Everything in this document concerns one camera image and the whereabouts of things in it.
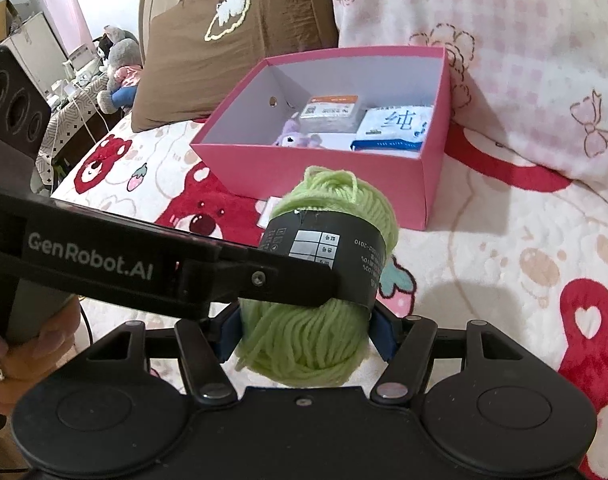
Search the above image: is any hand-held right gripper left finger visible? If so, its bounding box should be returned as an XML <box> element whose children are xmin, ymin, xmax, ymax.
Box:
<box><xmin>86</xmin><ymin>305</ymin><xmax>245</xmax><ymax>408</ymax></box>

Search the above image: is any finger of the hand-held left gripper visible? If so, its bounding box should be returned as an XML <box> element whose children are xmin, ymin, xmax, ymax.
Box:
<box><xmin>176</xmin><ymin>245</ymin><xmax>335</xmax><ymax>321</ymax></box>

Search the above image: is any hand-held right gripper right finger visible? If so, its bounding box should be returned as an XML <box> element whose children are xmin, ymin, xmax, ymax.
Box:
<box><xmin>366</xmin><ymin>300</ymin><xmax>527</xmax><ymax>406</ymax></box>

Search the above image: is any green yarn ball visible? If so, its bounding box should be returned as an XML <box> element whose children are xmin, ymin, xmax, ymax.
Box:
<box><xmin>234</xmin><ymin>165</ymin><xmax>401</xmax><ymax>388</ymax></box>

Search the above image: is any pink cardboard box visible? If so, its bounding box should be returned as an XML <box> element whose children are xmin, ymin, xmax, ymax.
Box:
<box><xmin>190</xmin><ymin>45</ymin><xmax>452</xmax><ymax>232</ymax></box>

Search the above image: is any purple plush toy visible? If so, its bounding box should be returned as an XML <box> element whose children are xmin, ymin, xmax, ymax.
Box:
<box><xmin>273</xmin><ymin>112</ymin><xmax>329</xmax><ymax>150</ymax></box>

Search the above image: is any white orange card packet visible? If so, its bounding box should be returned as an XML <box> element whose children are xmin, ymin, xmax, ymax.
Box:
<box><xmin>299</xmin><ymin>94</ymin><xmax>365</xmax><ymax>133</ymax></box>

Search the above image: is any person's left hand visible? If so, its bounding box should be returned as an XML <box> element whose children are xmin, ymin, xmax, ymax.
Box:
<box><xmin>0</xmin><ymin>296</ymin><xmax>82</xmax><ymax>416</ymax></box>

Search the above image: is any white paper slip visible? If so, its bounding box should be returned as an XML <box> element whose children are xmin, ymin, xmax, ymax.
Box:
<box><xmin>256</xmin><ymin>197</ymin><xmax>285</xmax><ymax>231</ymax></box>

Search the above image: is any red bear printed blanket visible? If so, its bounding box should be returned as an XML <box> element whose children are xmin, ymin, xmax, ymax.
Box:
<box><xmin>48</xmin><ymin>115</ymin><xmax>608</xmax><ymax>480</ymax></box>

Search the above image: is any table with patterned cloth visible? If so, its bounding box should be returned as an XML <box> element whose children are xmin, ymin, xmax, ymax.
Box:
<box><xmin>36</xmin><ymin>77</ymin><xmax>127</xmax><ymax>196</ymax></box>

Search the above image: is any white blue wet wipes pack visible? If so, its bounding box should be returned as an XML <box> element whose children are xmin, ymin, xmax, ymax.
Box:
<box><xmin>351</xmin><ymin>106</ymin><xmax>435</xmax><ymax>153</ymax></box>

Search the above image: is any white tabletop appliance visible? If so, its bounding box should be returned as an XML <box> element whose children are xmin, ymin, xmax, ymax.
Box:
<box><xmin>66</xmin><ymin>47</ymin><xmax>97</xmax><ymax>75</ymax></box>

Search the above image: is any grey plush toy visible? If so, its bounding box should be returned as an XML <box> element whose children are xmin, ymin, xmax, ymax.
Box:
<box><xmin>96</xmin><ymin>25</ymin><xmax>144</xmax><ymax>113</ymax></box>

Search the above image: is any brown pillow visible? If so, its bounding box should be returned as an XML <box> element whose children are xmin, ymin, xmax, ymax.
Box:
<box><xmin>132</xmin><ymin>0</ymin><xmax>341</xmax><ymax>133</ymax></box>

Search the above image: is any white cabinet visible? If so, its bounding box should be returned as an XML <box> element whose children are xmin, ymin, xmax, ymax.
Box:
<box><xmin>1</xmin><ymin>12</ymin><xmax>69</xmax><ymax>96</ymax></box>

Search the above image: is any beige bed headboard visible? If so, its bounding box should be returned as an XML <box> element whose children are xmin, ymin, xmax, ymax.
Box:
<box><xmin>138</xmin><ymin>0</ymin><xmax>185</xmax><ymax>68</ymax></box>

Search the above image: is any pink curtain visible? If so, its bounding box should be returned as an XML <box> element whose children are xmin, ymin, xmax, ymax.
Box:
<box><xmin>36</xmin><ymin>0</ymin><xmax>94</xmax><ymax>53</ymax></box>

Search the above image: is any pink checked quilt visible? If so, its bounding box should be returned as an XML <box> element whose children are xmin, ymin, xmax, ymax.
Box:
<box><xmin>324</xmin><ymin>0</ymin><xmax>608</xmax><ymax>196</ymax></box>

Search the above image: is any black cable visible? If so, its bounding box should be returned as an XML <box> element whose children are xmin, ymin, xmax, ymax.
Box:
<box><xmin>76</xmin><ymin>300</ymin><xmax>94</xmax><ymax>356</ymax></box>

